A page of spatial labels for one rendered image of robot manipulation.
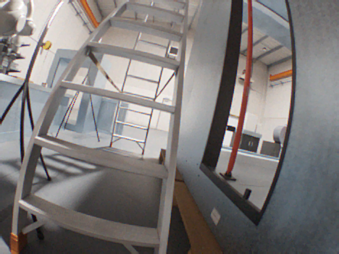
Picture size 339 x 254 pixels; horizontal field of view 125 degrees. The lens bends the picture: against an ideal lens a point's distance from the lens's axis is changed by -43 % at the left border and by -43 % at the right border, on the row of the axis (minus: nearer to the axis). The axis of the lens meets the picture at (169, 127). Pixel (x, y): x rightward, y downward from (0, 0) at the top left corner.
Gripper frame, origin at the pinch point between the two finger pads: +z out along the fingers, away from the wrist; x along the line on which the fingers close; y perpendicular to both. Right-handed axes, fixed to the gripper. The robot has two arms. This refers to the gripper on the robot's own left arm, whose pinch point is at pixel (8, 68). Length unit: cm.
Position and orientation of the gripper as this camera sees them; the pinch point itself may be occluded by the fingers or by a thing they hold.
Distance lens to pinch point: 181.6
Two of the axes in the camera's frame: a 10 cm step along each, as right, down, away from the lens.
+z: -2.4, 9.7, 0.2
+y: -0.8, 0.0, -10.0
